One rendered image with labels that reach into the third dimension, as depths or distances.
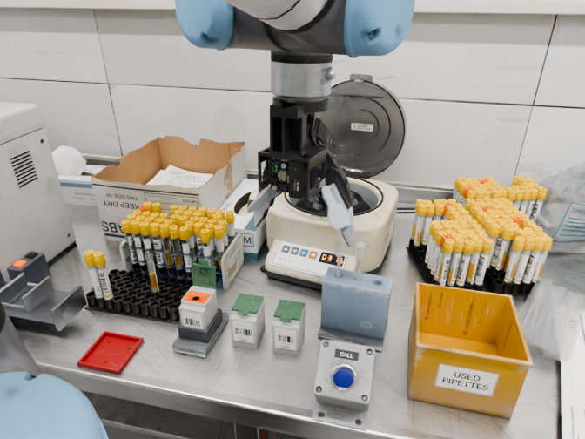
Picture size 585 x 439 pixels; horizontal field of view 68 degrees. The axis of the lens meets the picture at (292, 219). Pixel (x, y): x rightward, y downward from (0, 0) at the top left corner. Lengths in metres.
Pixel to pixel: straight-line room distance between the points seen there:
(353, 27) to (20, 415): 0.34
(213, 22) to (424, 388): 0.50
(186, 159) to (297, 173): 0.67
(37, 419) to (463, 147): 0.98
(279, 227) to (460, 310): 0.35
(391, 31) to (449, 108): 0.72
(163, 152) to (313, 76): 0.73
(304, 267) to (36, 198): 0.52
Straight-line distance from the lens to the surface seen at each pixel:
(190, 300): 0.67
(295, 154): 0.52
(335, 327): 0.71
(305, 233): 0.80
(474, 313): 0.71
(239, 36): 0.44
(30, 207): 0.94
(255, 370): 0.67
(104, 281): 0.78
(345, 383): 0.57
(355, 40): 0.35
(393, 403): 0.64
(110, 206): 0.97
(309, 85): 0.53
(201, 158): 1.15
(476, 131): 1.10
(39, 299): 0.81
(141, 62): 1.23
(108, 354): 0.74
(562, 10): 1.04
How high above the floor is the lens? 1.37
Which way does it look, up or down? 28 degrees down
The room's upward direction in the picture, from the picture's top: straight up
